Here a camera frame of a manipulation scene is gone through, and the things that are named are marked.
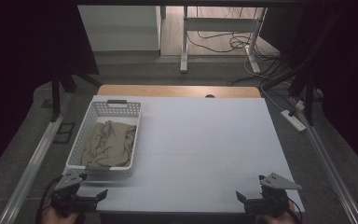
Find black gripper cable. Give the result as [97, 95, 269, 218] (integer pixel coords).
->
[287, 199, 303, 224]
[35, 175, 63, 224]

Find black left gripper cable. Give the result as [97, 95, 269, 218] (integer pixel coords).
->
[35, 175, 63, 224]

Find wooden table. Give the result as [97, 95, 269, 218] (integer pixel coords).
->
[96, 84, 262, 99]

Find black floor bracket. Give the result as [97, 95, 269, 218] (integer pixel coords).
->
[52, 122, 76, 145]

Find beige cloth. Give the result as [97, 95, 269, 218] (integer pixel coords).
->
[80, 119, 137, 169]

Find white desk frame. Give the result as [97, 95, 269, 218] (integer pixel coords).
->
[179, 6, 269, 75]

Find white table cover board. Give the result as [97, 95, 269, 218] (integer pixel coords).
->
[62, 94, 306, 215]

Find aluminium rail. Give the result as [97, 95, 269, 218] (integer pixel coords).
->
[291, 98, 358, 224]
[0, 92, 75, 224]

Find white power strip cable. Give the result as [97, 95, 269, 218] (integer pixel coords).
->
[258, 83, 289, 114]

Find white cabinet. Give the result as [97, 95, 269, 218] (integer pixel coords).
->
[76, 5, 163, 52]

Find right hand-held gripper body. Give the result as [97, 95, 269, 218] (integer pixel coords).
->
[243, 173, 303, 217]

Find white perforated plastic basket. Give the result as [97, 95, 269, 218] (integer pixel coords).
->
[65, 99, 143, 181]

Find tangled black floor cables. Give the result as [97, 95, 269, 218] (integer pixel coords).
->
[186, 7, 282, 62]

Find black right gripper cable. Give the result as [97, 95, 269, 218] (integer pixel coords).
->
[287, 199, 303, 224]

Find white power strip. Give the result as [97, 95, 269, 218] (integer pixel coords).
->
[280, 109, 308, 133]

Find dark curtain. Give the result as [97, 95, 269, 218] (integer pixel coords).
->
[260, 6, 358, 180]
[0, 0, 100, 183]

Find person's left hand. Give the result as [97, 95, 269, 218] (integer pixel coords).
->
[41, 206, 82, 224]

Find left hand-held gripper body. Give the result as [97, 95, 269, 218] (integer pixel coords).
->
[49, 169, 99, 216]

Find person's right hand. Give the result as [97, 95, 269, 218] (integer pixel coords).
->
[255, 200, 298, 224]

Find black metal stand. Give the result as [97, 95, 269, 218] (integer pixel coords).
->
[49, 64, 103, 123]
[261, 12, 343, 127]

